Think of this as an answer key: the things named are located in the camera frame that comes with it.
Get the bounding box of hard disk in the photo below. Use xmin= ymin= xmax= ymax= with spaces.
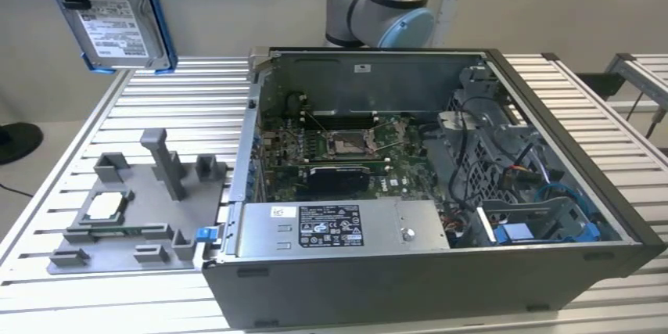
xmin=41 ymin=0 xmax=180 ymax=76

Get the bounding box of grey metal disk bay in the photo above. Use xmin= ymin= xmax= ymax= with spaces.
xmin=420 ymin=63 xmax=628 ymax=250

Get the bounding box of black round stand base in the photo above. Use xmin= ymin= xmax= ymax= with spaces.
xmin=0 ymin=122 xmax=45 ymax=166

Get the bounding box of silver CPU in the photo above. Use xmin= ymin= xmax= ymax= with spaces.
xmin=84 ymin=192 xmax=129 ymax=220

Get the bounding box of grey parts rack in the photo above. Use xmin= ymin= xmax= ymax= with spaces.
xmin=45 ymin=127 xmax=233 ymax=275

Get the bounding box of green RAM stick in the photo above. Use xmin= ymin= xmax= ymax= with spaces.
xmin=65 ymin=225 xmax=171 ymax=235

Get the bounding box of CPU socket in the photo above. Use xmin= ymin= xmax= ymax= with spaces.
xmin=324 ymin=129 xmax=377 ymax=156

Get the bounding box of black graphics card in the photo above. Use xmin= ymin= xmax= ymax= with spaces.
xmin=304 ymin=166 xmax=373 ymax=199

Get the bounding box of grey power supply with label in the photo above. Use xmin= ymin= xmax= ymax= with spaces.
xmin=236 ymin=199 xmax=452 ymax=261

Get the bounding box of thin metal locking lever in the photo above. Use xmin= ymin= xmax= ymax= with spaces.
xmin=376 ymin=121 xmax=404 ymax=152

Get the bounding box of green motherboard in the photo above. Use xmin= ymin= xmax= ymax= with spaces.
xmin=253 ymin=113 xmax=440 ymax=203

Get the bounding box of open black PC case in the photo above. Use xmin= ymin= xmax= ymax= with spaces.
xmin=192 ymin=46 xmax=668 ymax=329

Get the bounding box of blue carrier in bay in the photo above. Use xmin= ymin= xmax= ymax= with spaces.
xmin=492 ymin=224 xmax=535 ymax=247

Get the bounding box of neighbouring slatted metal table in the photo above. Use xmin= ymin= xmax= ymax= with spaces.
xmin=604 ymin=52 xmax=668 ymax=140

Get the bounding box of black wire in case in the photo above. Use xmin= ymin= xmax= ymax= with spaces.
xmin=449 ymin=96 xmax=527 ymax=210

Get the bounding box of blue wire in case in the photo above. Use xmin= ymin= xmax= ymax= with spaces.
xmin=536 ymin=182 xmax=599 ymax=234

